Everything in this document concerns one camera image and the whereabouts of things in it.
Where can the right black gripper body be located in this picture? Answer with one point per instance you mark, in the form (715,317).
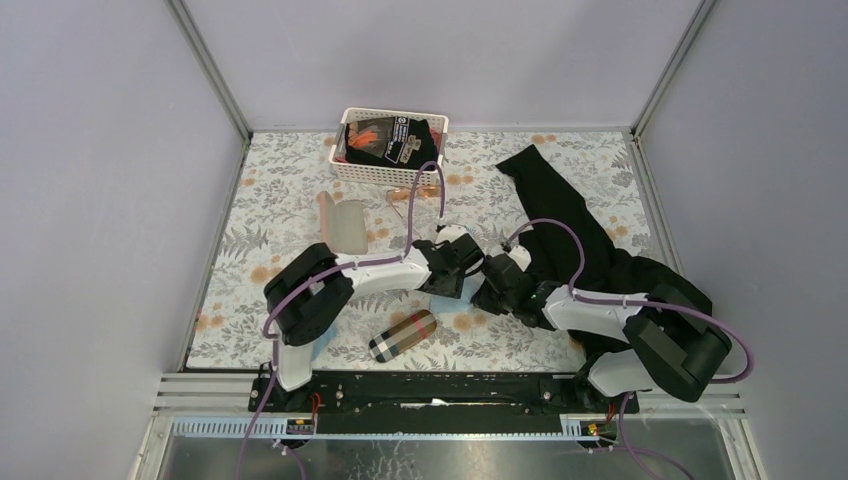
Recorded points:
(489,299)

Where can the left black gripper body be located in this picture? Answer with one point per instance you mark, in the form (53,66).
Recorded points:
(450,288)

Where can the pink glasses case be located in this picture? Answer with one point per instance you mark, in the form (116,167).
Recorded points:
(342,225)

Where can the blue cleaning cloth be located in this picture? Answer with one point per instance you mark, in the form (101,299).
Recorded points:
(320,344)
(444,305)

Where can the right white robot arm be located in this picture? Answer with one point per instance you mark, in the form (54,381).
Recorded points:
(666,343)

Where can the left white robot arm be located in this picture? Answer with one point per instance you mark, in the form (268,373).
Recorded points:
(305,298)

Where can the orange lens sunglasses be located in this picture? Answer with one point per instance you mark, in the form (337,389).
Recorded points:
(414,195)

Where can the black garment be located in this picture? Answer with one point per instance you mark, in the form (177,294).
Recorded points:
(544,193)

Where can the plaid glasses case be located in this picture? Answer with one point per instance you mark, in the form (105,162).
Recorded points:
(402,336)

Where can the black packaged items in basket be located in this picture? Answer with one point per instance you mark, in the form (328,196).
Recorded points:
(398,142)

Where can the white plastic basket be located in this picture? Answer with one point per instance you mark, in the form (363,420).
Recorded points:
(426,175)

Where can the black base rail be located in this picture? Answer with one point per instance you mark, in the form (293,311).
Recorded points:
(384,402)

